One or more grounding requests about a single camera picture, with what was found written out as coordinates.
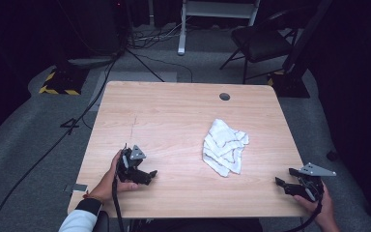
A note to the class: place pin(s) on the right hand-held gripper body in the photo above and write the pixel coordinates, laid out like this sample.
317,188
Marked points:
312,182

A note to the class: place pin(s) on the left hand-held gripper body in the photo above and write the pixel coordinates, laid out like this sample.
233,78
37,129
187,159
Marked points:
129,164

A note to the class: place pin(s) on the white cloth with coloured stitching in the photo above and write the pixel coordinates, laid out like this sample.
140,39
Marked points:
223,146

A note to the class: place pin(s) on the person's right hand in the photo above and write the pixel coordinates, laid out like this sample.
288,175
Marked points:
325,212

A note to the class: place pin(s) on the person's left hand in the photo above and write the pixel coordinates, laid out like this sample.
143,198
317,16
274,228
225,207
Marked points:
104,188

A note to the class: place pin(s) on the small black floor object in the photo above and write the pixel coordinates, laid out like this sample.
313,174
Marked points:
332,155

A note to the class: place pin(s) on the grey tape piece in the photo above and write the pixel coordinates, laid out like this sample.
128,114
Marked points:
77,188

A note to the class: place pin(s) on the black stand base hazard tape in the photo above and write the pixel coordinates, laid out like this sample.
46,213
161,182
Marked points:
62,80

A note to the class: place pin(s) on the black stand with slanted pole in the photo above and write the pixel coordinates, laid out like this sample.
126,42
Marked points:
298,64

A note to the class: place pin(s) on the black folding chair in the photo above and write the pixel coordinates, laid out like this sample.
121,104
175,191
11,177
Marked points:
261,42

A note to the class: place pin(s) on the white metal desk frame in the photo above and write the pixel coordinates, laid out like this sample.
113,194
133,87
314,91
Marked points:
215,9

